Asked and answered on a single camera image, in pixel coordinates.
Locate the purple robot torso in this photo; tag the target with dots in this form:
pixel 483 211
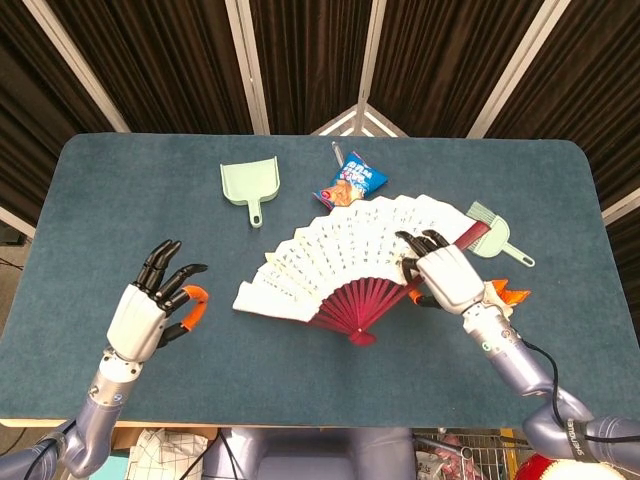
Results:
pixel 310 452

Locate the red-ribbed white paper folding fan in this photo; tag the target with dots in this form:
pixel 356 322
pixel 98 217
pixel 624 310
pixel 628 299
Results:
pixel 340 250

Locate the green hand brush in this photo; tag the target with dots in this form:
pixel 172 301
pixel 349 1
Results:
pixel 492 240

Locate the blue and red chip bag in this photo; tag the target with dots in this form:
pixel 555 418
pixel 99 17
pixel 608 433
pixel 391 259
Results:
pixel 355 180

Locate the teal box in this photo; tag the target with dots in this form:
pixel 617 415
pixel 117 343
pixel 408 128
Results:
pixel 112 462

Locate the white triangular screen foot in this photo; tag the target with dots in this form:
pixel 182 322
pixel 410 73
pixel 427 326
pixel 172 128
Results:
pixel 360 122

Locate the left silver and purple robot arm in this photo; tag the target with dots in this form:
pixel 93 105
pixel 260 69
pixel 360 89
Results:
pixel 100 415

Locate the right silver and purple robot arm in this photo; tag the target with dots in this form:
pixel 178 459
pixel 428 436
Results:
pixel 520 365

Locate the red and white knitted ball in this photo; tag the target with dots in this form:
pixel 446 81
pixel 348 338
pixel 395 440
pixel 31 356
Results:
pixel 560 470

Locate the brown pleated curtain panel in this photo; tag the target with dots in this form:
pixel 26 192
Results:
pixel 600 85
pixel 310 60
pixel 170 65
pixel 30 100
pixel 440 60

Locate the green plastic dustpan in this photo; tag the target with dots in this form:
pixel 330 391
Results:
pixel 247 182

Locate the white screen frame post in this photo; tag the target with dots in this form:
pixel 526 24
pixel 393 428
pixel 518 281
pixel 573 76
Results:
pixel 372 55
pixel 520 65
pixel 80 65
pixel 247 65

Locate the left silver and black robot hand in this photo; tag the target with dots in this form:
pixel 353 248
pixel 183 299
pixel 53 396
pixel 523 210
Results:
pixel 135 325

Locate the right silver and black robot hand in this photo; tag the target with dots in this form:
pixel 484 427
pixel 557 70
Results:
pixel 450 280

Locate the white checkered cloth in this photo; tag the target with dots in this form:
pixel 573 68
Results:
pixel 165 455

